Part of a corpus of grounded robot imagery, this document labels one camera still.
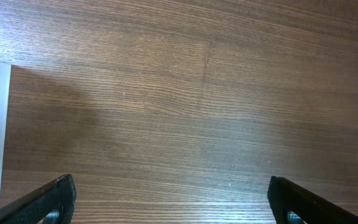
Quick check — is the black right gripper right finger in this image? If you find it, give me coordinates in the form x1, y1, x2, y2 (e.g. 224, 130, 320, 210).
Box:
267, 176, 358, 224

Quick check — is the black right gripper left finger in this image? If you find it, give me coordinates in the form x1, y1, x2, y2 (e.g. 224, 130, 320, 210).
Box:
0, 174, 76, 224

